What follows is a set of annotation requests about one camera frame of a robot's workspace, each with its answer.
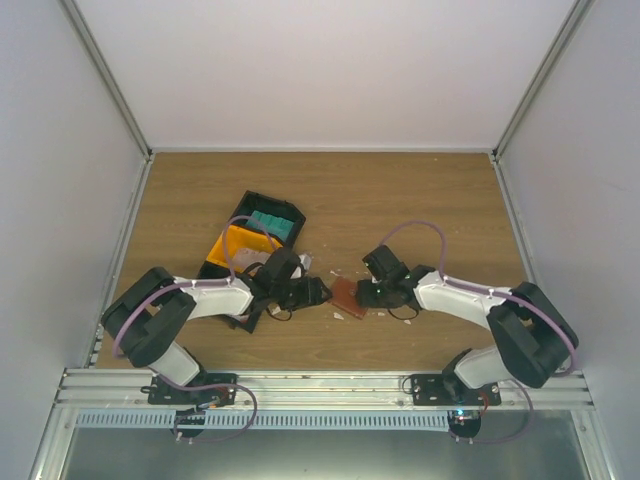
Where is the brown leather card holder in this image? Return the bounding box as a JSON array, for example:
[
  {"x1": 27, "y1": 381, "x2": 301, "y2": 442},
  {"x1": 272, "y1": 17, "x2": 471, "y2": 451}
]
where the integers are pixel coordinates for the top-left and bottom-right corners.
[{"x1": 329, "y1": 277, "x2": 367, "y2": 320}]

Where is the grey slotted cable duct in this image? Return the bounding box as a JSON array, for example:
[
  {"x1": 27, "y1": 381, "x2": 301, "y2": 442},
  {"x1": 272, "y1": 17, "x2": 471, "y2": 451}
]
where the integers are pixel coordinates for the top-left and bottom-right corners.
[{"x1": 76, "y1": 409, "x2": 449, "y2": 432}]

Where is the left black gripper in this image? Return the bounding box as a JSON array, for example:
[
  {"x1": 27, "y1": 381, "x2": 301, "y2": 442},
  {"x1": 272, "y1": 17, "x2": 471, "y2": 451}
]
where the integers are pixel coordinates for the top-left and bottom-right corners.
[{"x1": 272, "y1": 276, "x2": 333, "y2": 313}]

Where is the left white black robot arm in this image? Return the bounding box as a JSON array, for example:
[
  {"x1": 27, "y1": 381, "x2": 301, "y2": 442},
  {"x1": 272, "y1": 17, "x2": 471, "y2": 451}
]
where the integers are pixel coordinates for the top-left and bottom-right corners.
[{"x1": 101, "y1": 263, "x2": 332, "y2": 404}]

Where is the black bin with teal cards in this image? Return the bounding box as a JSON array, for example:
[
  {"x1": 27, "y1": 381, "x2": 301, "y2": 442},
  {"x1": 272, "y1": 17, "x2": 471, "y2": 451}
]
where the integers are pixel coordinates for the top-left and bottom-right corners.
[{"x1": 231, "y1": 190, "x2": 306, "y2": 247}]

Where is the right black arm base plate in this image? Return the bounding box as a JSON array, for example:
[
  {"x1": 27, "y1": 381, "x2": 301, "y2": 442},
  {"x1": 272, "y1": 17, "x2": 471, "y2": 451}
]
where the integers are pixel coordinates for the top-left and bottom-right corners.
[{"x1": 400, "y1": 373, "x2": 502, "y2": 407}]

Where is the orange plastic bin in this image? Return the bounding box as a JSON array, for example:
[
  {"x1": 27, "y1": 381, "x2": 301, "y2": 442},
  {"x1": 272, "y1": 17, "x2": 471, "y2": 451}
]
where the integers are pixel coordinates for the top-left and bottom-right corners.
[{"x1": 206, "y1": 225, "x2": 280, "y2": 267}]

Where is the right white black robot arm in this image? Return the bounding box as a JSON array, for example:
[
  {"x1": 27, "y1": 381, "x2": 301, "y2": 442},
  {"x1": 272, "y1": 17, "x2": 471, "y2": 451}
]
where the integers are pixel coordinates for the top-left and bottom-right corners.
[{"x1": 355, "y1": 265, "x2": 579, "y2": 405}]

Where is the white card in orange bin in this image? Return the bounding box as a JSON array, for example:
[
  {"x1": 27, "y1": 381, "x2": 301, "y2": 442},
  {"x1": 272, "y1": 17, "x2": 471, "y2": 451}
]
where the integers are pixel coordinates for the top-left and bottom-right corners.
[{"x1": 231, "y1": 248, "x2": 270, "y2": 273}]

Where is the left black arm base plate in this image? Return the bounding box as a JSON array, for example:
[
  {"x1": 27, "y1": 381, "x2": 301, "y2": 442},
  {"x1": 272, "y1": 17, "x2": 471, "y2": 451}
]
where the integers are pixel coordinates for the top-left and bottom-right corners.
[{"x1": 140, "y1": 372, "x2": 238, "y2": 407}]

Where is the black bin with red cards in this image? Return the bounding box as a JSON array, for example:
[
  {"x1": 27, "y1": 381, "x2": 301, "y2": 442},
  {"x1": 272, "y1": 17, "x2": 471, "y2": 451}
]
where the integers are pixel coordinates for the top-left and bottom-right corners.
[{"x1": 197, "y1": 261, "x2": 268, "y2": 334}]

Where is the aluminium front rail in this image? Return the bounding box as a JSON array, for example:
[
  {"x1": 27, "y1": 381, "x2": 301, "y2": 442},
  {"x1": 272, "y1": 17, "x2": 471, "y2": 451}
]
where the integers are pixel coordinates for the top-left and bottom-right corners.
[{"x1": 54, "y1": 369, "x2": 594, "y2": 411}]

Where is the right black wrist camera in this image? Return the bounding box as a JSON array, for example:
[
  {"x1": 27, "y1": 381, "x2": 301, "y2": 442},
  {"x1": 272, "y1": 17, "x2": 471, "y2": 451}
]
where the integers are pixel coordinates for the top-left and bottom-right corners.
[{"x1": 362, "y1": 244, "x2": 408, "y2": 282}]

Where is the teal card stack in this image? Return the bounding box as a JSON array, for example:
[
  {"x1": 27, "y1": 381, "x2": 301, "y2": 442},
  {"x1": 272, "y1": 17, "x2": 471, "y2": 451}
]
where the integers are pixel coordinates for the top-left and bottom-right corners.
[{"x1": 246, "y1": 210, "x2": 294, "y2": 242}]

